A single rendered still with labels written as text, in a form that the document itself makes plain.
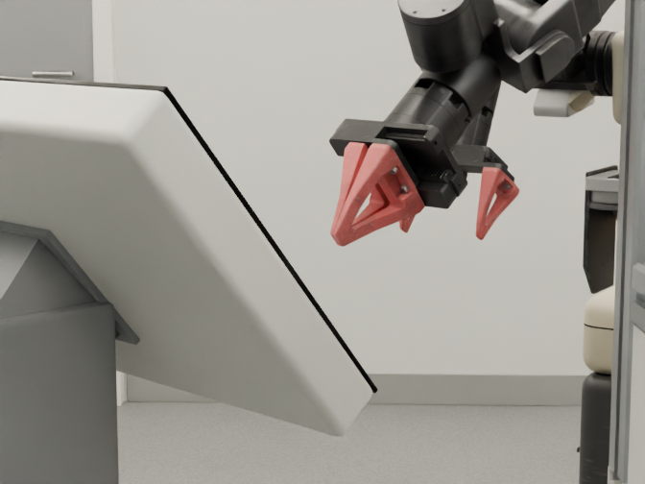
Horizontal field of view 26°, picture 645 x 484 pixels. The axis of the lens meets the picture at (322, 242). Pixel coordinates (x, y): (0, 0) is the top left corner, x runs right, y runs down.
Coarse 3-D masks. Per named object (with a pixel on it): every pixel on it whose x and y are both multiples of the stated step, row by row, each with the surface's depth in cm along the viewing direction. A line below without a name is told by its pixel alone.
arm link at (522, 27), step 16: (496, 0) 116; (512, 0) 116; (528, 0) 116; (544, 0) 118; (560, 0) 114; (576, 0) 115; (592, 0) 116; (608, 0) 118; (512, 16) 115; (528, 16) 114; (544, 16) 113; (560, 16) 114; (576, 16) 115; (592, 16) 117; (512, 32) 114; (528, 32) 113; (544, 32) 114; (576, 32) 116; (576, 48) 117
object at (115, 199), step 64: (0, 128) 96; (64, 128) 90; (128, 128) 87; (192, 128) 90; (0, 192) 105; (64, 192) 98; (128, 192) 91; (192, 192) 90; (0, 256) 107; (64, 256) 106; (128, 256) 100; (192, 256) 93; (256, 256) 95; (128, 320) 111; (192, 320) 102; (256, 320) 96; (320, 320) 100; (192, 384) 114; (256, 384) 105; (320, 384) 101
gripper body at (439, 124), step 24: (408, 96) 112; (432, 96) 111; (360, 120) 112; (384, 120) 111; (408, 120) 110; (432, 120) 110; (456, 120) 111; (408, 144) 108; (432, 144) 106; (456, 168) 108; (456, 192) 109
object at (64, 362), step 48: (0, 336) 102; (48, 336) 105; (96, 336) 109; (0, 384) 103; (48, 384) 106; (96, 384) 109; (0, 432) 103; (48, 432) 106; (96, 432) 110; (0, 480) 104; (48, 480) 107; (96, 480) 110
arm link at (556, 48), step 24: (408, 0) 108; (432, 0) 108; (456, 0) 107; (480, 0) 109; (408, 24) 108; (432, 24) 107; (456, 24) 107; (480, 24) 111; (504, 24) 111; (432, 48) 109; (456, 48) 109; (480, 48) 111; (504, 48) 113; (528, 48) 113; (552, 48) 113; (504, 72) 115; (528, 72) 114; (552, 72) 114
